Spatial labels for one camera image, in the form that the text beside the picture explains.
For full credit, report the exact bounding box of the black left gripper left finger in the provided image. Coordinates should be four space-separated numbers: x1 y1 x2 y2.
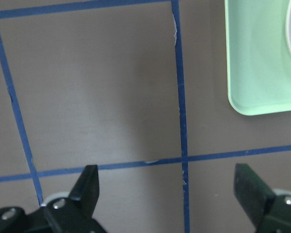
0 165 105 233

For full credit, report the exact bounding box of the light green plastic tray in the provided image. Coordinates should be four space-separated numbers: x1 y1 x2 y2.
225 0 291 116

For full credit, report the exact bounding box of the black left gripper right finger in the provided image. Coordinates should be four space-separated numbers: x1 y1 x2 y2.
233 163 291 233

